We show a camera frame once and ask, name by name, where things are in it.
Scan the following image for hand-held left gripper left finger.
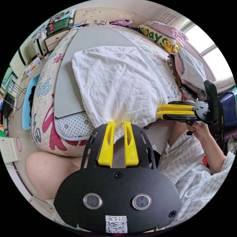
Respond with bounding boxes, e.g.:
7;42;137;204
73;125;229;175
98;120;115;168

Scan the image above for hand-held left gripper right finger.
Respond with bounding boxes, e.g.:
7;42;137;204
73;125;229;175
123;121;139;168

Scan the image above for white short sleeve shirt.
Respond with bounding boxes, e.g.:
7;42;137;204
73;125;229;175
71;46;169;144

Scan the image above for person's right forearm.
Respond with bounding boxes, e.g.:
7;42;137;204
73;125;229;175
199;129;229;174

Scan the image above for person's right hand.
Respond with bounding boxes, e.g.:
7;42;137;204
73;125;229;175
191;121;211;141

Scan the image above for purple storage box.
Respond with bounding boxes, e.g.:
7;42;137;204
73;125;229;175
219;92;237;129

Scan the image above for pile of clothes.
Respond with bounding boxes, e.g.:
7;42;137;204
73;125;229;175
167;47;209;99

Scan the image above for white black dotted cushion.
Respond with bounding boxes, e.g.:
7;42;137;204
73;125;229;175
55;111;95;141

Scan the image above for person's body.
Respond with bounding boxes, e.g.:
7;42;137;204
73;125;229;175
25;119;237;231

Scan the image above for window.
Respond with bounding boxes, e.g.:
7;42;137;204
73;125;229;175
184;25;234;82

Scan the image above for duck print pillow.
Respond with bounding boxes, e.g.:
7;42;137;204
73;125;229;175
138;24;181;54

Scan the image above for bed with printed quilt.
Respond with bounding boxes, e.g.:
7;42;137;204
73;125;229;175
30;23;188;158

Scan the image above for pink rolled blanket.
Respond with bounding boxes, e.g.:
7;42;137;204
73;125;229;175
145;20;189;42

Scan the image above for grey flat folding board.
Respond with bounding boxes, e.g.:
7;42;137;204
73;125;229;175
54;25;178;119

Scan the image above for blue plastic stool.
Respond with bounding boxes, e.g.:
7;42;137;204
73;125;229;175
22;73;41;131

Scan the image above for curtain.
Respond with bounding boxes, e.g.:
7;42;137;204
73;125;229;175
156;9;194;31

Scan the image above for flat printed carton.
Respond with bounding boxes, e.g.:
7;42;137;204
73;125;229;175
24;56;42;77

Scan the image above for wooden drawer cabinet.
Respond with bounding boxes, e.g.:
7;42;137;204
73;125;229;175
45;28;72;53

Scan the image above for green basket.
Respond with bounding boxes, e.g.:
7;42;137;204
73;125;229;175
46;12;73;36

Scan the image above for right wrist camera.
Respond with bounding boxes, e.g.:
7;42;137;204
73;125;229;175
203;79;224;125

